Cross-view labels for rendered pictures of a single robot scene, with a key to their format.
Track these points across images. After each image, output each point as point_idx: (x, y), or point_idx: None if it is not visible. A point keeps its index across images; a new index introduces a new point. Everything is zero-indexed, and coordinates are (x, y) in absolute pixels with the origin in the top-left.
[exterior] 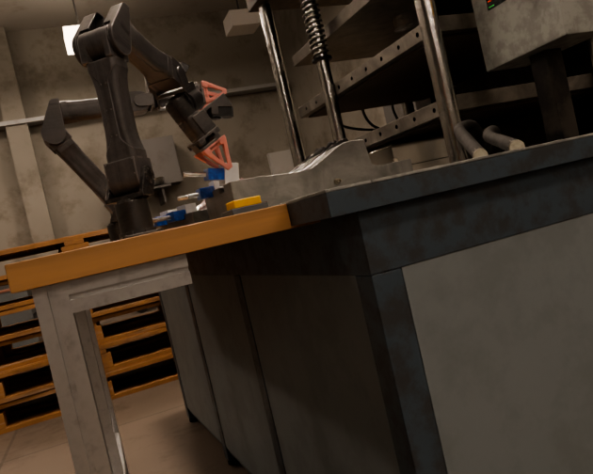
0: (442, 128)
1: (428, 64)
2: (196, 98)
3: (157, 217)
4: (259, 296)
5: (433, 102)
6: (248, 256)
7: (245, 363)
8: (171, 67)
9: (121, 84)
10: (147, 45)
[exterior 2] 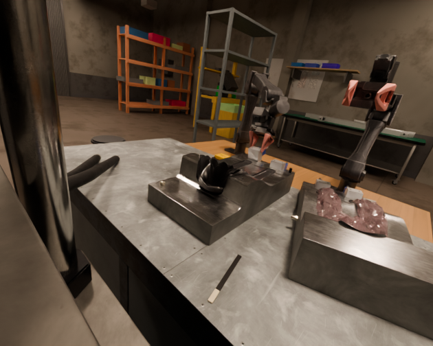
0: (71, 208)
1: (54, 74)
2: (271, 107)
3: (320, 178)
4: None
5: (12, 192)
6: None
7: None
8: (262, 92)
9: (245, 104)
10: (259, 84)
